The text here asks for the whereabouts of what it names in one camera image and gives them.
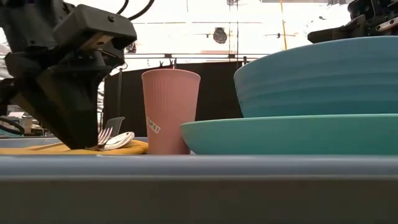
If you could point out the teal plate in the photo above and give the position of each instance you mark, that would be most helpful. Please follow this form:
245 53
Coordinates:
280 137

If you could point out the black curtain partition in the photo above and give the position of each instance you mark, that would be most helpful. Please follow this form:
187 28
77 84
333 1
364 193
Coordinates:
217 93

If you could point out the left wrist camera housing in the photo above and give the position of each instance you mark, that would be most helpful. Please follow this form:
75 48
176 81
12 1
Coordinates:
93 26

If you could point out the dark red hanging device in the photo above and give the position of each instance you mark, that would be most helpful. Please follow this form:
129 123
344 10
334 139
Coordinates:
131 47

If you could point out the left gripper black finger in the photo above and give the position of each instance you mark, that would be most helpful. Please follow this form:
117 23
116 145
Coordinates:
31 105
71 109

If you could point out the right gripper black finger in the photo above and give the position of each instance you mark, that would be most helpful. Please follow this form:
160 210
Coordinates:
339 32

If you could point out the grey-blue plastic tray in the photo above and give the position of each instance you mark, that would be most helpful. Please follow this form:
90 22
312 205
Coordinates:
93 165

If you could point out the pink ribbed cup with label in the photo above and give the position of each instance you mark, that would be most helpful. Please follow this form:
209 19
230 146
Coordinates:
171 99

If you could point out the silver spoon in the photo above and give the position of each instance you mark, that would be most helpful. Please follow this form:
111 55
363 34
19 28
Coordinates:
119 140

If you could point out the yellow cloth napkin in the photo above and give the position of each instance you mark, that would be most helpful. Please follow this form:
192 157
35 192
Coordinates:
130 148

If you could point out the round sign on pole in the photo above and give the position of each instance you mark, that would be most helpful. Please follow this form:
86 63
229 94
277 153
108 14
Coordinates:
119 93

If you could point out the horizontal metal rail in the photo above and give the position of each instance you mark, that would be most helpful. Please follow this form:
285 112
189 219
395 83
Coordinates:
199 56

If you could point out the round black ceiling fixture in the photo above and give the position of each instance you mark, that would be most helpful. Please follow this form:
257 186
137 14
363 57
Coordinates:
219 35

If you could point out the silver fork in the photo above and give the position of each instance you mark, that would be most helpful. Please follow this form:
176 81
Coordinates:
104 137

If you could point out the blue bowl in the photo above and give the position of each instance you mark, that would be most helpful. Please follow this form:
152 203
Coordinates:
311 81

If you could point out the grey chair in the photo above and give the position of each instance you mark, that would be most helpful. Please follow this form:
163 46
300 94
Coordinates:
116 123

